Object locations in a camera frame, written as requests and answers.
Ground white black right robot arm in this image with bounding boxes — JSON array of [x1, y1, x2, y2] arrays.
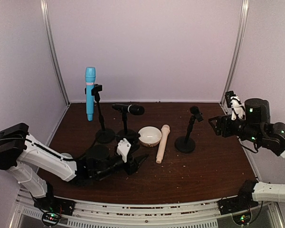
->
[[208, 96, 285, 203]]

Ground metal front rail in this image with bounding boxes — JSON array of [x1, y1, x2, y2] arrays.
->
[[7, 195, 285, 228]]

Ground right aluminium frame post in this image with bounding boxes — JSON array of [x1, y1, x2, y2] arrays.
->
[[220, 0, 250, 105]]

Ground white ceramic bowl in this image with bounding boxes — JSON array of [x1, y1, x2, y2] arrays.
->
[[138, 126, 162, 147]]

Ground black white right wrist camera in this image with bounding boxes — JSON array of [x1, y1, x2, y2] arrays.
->
[[225, 91, 245, 121]]

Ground black front microphone stand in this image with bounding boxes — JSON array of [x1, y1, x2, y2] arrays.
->
[[92, 84, 115, 144]]

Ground black microphone stand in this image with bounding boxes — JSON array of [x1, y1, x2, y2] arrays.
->
[[174, 106, 203, 153], [92, 84, 115, 144], [116, 113, 134, 142]]

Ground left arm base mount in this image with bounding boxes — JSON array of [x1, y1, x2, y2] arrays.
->
[[31, 182, 75, 228]]

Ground left aluminium frame post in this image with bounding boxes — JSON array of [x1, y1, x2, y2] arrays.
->
[[40, 0, 70, 106]]

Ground beige microphone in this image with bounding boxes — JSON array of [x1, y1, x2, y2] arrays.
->
[[156, 124, 170, 164]]

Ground black microphone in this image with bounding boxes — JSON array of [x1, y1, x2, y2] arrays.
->
[[112, 104, 145, 115]]

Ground aluminium frame post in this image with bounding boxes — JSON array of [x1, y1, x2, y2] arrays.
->
[[40, 0, 70, 106], [220, 0, 250, 105]]

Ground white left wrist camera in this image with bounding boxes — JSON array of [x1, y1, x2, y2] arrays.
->
[[116, 138, 132, 163]]

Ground pale green ceramic bowl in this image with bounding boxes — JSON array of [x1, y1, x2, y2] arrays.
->
[[61, 153, 73, 159]]

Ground blue microphone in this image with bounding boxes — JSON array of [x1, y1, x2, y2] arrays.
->
[[85, 67, 96, 121]]

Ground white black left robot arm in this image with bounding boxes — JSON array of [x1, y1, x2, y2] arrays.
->
[[0, 123, 148, 201]]

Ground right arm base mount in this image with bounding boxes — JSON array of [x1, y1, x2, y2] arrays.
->
[[218, 190, 260, 227]]

